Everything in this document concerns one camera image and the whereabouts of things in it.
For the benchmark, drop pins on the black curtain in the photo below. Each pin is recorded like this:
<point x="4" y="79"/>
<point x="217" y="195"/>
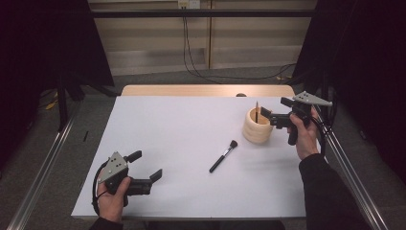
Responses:
<point x="367" y="64"/>
<point x="38" y="48"/>

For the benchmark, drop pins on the black makeup brush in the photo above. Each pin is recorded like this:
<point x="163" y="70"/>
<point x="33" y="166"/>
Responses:
<point x="221" y="158"/>

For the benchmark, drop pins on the white wall power outlet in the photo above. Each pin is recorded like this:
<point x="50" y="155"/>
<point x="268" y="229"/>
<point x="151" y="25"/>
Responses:
<point x="189" y="4"/>

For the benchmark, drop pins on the background desk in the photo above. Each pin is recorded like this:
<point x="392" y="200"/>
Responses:
<point x="191" y="13"/>

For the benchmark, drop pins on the cream ringed holder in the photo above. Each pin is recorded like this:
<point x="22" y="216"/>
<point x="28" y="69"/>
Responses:
<point x="255" y="131"/>

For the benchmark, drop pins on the brown brush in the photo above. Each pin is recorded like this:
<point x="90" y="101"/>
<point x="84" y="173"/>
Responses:
<point x="256" y="111"/>

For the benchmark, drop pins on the person's right hand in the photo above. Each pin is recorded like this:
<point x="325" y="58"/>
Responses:
<point x="308" y="140"/>

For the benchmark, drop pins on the wooden table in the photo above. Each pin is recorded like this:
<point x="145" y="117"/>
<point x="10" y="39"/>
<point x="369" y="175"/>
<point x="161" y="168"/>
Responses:
<point x="191" y="90"/>

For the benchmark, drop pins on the white table sheet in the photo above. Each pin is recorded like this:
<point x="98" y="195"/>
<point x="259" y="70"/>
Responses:
<point x="191" y="143"/>

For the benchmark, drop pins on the aluminium frame rail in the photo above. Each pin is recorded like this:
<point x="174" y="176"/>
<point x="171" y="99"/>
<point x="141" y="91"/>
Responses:
<point x="354" y="179"/>
<point x="41" y="172"/>

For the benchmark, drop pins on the black metal stand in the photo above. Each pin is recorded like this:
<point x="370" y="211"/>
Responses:
<point x="62" y="102"/>

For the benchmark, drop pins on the person's left hand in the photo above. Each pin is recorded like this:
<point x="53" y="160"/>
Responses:
<point x="111" y="206"/>

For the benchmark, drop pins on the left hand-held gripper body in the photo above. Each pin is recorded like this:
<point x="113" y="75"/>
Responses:
<point x="115" y="166"/>

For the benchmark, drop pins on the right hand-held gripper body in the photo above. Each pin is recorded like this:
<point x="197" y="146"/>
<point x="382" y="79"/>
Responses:
<point x="301" y="108"/>

